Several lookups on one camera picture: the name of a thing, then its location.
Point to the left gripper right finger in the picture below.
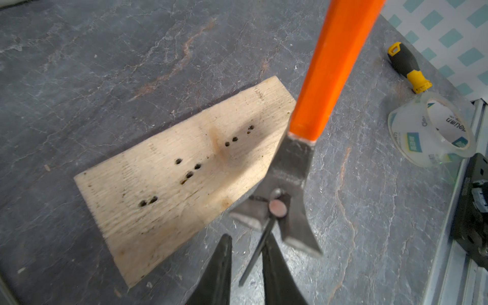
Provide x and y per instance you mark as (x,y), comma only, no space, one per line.
(279,285)

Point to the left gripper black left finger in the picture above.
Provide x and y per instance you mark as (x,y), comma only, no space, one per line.
(214,286)

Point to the steel nail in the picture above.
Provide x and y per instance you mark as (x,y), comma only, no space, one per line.
(278,209)

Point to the wooden block with nails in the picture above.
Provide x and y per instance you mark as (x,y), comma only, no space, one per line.
(151,199)

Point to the orange black claw hammer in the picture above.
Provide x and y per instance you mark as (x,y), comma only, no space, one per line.
(346,27)

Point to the clear tape roll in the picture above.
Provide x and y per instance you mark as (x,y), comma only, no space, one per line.
(429,131)

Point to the yellow black screwdriver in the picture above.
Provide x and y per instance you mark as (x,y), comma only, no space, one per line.
(403,62)

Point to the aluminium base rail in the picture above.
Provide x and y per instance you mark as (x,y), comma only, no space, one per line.
(459,271)

